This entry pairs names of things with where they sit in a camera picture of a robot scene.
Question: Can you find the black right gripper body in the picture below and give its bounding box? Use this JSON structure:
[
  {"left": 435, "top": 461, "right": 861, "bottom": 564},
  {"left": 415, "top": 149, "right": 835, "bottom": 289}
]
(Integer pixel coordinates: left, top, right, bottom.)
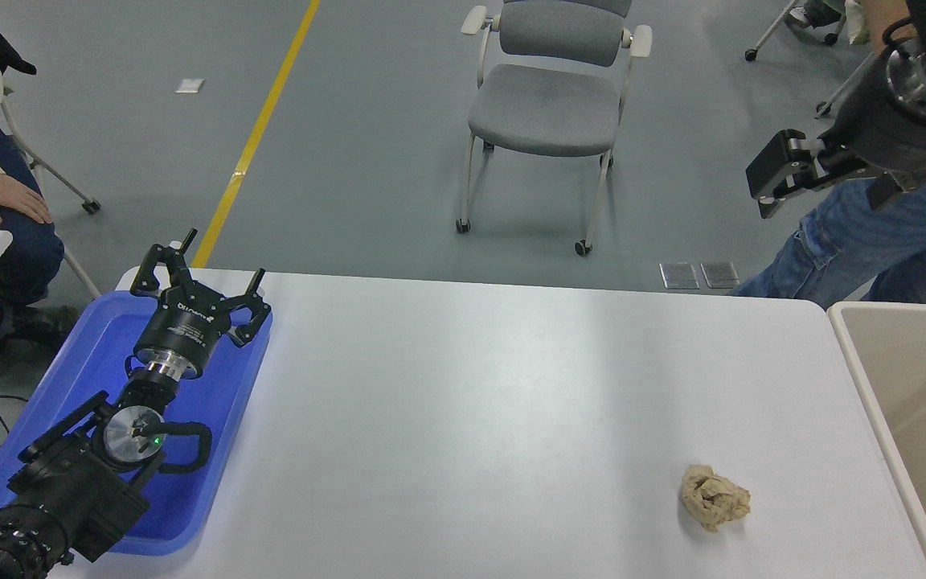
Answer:
[{"left": 821, "top": 76, "right": 926, "bottom": 211}]

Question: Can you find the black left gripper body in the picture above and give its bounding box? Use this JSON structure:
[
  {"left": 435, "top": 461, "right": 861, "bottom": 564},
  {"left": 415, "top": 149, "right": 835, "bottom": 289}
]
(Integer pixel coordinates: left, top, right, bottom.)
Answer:
[{"left": 133, "top": 281, "right": 232, "bottom": 377}]

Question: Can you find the tan paper ball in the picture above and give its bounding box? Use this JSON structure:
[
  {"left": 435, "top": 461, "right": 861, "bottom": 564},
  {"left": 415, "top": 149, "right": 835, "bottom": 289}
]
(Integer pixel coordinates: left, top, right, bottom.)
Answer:
[{"left": 679, "top": 464, "right": 752, "bottom": 533}]

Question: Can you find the seated person's hand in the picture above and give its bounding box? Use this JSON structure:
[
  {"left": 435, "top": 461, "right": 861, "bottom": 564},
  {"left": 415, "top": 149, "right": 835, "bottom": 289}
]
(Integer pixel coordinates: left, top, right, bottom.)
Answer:
[{"left": 0, "top": 173, "right": 54, "bottom": 226}]

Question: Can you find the blue plastic tray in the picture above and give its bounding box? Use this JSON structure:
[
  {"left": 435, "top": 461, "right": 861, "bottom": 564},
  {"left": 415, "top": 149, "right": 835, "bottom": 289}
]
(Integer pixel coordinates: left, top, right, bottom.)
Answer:
[{"left": 0, "top": 289, "right": 275, "bottom": 557}]

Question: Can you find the standing person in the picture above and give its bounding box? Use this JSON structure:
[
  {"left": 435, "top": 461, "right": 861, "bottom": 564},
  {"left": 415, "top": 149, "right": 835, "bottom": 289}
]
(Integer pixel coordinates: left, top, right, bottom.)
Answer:
[{"left": 732, "top": 0, "right": 926, "bottom": 310}]

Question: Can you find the metal floor plate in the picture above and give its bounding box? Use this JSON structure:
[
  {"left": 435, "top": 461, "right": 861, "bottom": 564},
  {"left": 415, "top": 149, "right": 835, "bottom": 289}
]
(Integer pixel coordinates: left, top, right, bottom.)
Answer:
[
  {"left": 660, "top": 262, "right": 699, "bottom": 290},
  {"left": 701, "top": 262, "right": 741, "bottom": 289}
]

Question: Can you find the pale bag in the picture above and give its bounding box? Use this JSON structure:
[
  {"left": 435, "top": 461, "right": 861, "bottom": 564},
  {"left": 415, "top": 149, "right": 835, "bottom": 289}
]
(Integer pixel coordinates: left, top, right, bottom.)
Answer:
[{"left": 847, "top": 0, "right": 871, "bottom": 45}]

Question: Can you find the person's foot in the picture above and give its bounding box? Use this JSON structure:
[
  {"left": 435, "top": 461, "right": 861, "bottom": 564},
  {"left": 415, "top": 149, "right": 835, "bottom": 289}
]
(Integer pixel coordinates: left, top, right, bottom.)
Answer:
[{"left": 789, "top": 0, "right": 846, "bottom": 30}]

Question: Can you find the seated person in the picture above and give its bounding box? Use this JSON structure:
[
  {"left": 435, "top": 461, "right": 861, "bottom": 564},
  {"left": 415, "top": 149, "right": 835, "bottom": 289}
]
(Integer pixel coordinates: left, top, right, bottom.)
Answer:
[{"left": 0, "top": 68, "right": 82, "bottom": 367}]

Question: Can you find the grey office chair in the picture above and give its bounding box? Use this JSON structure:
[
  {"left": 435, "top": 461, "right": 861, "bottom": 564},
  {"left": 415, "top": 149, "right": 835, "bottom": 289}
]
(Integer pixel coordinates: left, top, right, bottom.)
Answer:
[{"left": 455, "top": 0, "right": 654, "bottom": 257}]

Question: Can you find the large pale bin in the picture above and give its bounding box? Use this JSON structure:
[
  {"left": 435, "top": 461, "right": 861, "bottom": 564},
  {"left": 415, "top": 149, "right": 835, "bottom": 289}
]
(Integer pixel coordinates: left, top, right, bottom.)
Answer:
[{"left": 826, "top": 301, "right": 926, "bottom": 579}]

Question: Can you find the white wheeled chair frame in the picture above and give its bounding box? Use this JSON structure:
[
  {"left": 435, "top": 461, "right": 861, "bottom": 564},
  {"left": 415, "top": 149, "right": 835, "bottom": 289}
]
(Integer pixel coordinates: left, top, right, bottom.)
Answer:
[{"left": 744, "top": 0, "right": 874, "bottom": 119}]

